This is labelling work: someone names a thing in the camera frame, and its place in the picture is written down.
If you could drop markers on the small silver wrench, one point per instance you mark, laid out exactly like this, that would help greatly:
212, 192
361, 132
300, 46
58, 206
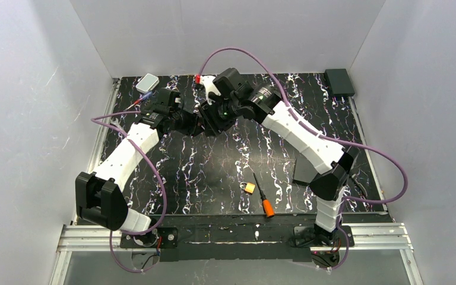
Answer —
115, 122

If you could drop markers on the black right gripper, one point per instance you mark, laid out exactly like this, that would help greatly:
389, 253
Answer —
213, 116

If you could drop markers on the dark grey flat plate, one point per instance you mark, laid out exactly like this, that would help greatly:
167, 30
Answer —
303, 172

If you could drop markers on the white rectangular box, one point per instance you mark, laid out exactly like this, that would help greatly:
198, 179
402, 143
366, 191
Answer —
147, 83

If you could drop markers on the orange handled screwdriver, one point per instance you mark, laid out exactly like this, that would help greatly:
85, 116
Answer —
268, 208

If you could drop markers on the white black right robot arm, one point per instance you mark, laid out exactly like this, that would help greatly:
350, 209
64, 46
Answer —
332, 161

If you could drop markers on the black box in corner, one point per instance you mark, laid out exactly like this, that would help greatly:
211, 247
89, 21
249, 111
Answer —
339, 83

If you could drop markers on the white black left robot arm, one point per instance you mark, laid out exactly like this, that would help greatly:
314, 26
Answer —
99, 195

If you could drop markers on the brass padlock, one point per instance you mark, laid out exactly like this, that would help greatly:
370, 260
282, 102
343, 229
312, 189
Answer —
247, 187

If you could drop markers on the blue red pen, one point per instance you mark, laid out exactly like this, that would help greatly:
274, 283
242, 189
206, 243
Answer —
143, 97

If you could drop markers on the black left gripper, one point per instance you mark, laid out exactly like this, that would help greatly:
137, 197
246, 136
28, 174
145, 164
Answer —
196, 126

